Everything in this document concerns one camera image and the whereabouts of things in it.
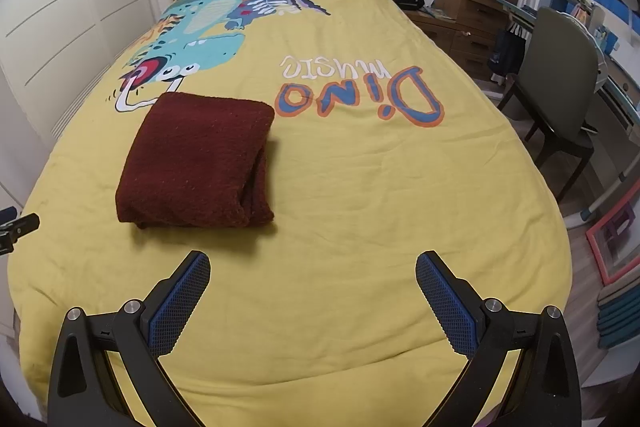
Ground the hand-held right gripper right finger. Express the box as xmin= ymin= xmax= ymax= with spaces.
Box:
xmin=416 ymin=250 xmax=583 ymax=427

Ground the pink frame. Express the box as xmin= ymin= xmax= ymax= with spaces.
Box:
xmin=585 ymin=202 xmax=640 ymax=287

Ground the yellow printed blanket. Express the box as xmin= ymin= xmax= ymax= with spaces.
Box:
xmin=7 ymin=0 xmax=574 ymax=427

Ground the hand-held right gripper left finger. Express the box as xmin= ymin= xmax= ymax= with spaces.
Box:
xmin=46 ymin=249 xmax=212 ymax=427

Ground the grey chair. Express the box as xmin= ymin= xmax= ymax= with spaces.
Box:
xmin=496 ymin=7 xmax=610 ymax=202

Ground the dark blue bag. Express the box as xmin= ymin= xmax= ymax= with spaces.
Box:
xmin=487 ymin=24 xmax=529 ymax=86

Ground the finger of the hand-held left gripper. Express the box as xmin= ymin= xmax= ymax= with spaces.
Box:
xmin=0 ymin=207 xmax=41 ymax=256

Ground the maroon knitted sweater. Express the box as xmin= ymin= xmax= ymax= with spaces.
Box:
xmin=115 ymin=92 xmax=277 ymax=229

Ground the wooden drawer cabinet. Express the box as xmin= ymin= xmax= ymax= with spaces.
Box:
xmin=402 ymin=0 xmax=521 ymax=81

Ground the stack of foam mats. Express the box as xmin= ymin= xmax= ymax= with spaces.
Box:
xmin=595 ymin=273 xmax=640 ymax=351

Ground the white wardrobe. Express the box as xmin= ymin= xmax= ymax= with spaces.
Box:
xmin=0 ymin=0 xmax=174 ymax=228

